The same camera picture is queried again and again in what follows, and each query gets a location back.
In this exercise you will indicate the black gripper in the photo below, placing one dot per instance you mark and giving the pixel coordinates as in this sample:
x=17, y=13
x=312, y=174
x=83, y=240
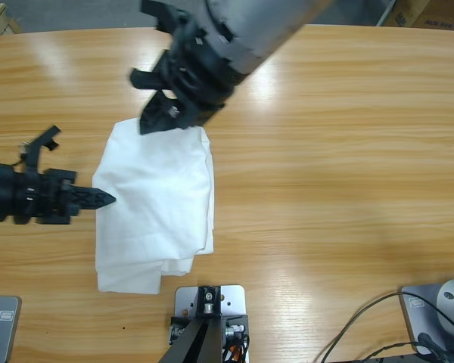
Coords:
x=200, y=75
x=34, y=196

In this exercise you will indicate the white T-shirt with black print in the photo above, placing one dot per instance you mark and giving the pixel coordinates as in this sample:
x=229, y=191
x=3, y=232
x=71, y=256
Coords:
x=147, y=189

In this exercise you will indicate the wooden pallet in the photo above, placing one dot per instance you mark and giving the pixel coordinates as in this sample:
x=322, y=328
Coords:
x=0, y=19

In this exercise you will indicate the white mounting block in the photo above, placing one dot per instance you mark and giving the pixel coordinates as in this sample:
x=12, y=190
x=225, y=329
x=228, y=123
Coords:
x=235, y=298

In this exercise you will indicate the white metal leg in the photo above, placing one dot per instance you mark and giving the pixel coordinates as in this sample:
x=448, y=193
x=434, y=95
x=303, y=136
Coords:
x=386, y=11

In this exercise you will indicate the cardboard box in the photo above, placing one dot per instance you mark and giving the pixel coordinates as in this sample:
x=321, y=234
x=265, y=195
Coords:
x=439, y=11

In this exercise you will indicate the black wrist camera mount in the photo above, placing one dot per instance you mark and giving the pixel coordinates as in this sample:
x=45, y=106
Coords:
x=34, y=151

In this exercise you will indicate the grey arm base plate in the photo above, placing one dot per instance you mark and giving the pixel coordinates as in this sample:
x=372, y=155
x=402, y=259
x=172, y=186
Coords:
x=414, y=321
x=4, y=336

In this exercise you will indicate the dark camera post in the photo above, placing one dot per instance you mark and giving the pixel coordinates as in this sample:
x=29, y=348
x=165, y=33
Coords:
x=200, y=340

